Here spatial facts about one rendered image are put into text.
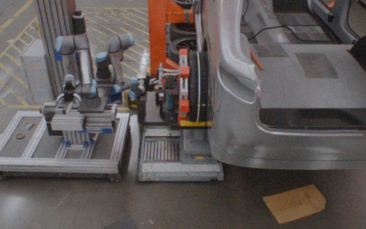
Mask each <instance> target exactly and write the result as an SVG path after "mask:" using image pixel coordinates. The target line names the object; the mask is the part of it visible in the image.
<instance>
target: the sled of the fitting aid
mask: <svg viewBox="0 0 366 229"><path fill-rule="evenodd" d="M180 139H181V164H217V159H216V158H214V157H213V156H212V155H185V154H184V130H183V129H180Z"/></svg>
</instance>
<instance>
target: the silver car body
mask: <svg viewBox="0 0 366 229"><path fill-rule="evenodd" d="M197 1H198V2H197V7H196V14H195V15H194V23H195V28H196V36H197V51H198V52H201V51H202V43H203V40H204V37H206V41H207V47H208V73H209V81H208V112H207V119H206V122H207V126H208V135H209V147H210V152H211V154H212V156H213V157H214V158H216V159H217V160H219V161H221V162H223V163H227V164H231V165H236V166H241V167H249V168H262V169H294V170H335V169H366V35H365V36H363V37H362V38H360V37H359V35H358V34H357V33H356V32H355V31H353V30H352V29H351V27H350V25H349V23H348V14H349V10H350V6H351V2H352V0H335V2H334V4H333V7H332V8H330V7H329V6H328V5H327V4H326V3H325V2H324V1H322V0H197ZM193 2H194V0H192V3H193Z"/></svg>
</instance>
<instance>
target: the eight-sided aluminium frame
mask: <svg viewBox="0 0 366 229"><path fill-rule="evenodd" d="M179 62H180V68H181V66H188V65H187V56H186V55H180V61H179ZM182 63H185V65H182ZM179 79H180V94H179V109H180V100H188V78H185V88H182V78H181V77H179ZM182 95H184V99H182ZM186 115H187V112H179V117H186Z"/></svg>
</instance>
